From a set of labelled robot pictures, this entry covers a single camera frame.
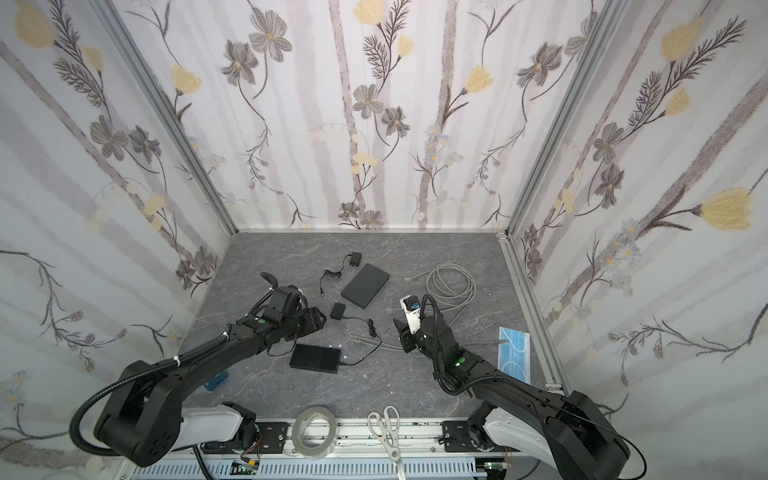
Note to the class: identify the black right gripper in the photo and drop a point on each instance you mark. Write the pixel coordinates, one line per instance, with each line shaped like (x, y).
(411, 336)

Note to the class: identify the white slotted cable duct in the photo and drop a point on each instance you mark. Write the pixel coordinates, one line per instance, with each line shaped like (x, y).
(349, 468)

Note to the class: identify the white handled scissors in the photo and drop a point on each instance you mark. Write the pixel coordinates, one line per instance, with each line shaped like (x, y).
(384, 426)

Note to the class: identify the small black adapter with cable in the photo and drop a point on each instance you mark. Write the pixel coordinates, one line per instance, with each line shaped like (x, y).
(352, 259)

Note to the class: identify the blue face mask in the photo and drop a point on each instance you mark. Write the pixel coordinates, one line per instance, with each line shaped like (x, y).
(514, 354)

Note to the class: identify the dark grey flat switch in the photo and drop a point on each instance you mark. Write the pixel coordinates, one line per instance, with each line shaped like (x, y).
(366, 284)

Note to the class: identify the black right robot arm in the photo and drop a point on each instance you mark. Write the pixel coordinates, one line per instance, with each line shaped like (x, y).
(569, 433)

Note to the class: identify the clear tape roll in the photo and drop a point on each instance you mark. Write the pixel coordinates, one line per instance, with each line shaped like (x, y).
(314, 433)

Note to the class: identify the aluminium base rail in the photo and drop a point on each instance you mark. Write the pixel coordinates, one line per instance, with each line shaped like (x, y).
(223, 431)

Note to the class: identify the small blue object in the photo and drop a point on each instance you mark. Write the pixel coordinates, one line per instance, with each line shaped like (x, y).
(215, 382)

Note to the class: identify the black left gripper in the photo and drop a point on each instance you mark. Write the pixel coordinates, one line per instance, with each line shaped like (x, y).
(309, 319)

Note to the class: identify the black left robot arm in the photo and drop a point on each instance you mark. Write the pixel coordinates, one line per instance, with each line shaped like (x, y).
(140, 416)

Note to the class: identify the black ribbed network switch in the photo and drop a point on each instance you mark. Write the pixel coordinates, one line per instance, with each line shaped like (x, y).
(315, 358)

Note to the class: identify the black power adapter with cable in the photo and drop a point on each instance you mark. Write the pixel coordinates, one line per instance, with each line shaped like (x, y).
(338, 313)

